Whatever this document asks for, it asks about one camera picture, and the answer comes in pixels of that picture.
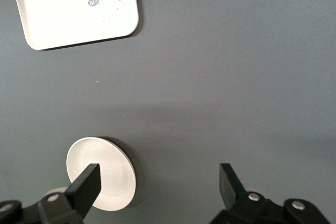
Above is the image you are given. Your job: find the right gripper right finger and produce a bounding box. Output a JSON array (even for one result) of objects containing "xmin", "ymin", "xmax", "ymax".
[{"xmin": 209, "ymin": 163, "xmax": 289, "ymax": 224}]

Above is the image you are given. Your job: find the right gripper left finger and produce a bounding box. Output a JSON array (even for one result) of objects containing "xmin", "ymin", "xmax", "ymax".
[{"xmin": 38, "ymin": 163, "xmax": 102, "ymax": 224}]

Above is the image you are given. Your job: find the round cream plate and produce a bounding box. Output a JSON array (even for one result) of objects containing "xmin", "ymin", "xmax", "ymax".
[{"xmin": 66, "ymin": 136, "xmax": 137, "ymax": 211}]

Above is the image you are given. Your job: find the cream rabbit print tray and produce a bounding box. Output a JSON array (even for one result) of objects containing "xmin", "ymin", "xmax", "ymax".
[{"xmin": 9, "ymin": 0, "xmax": 139, "ymax": 51}]

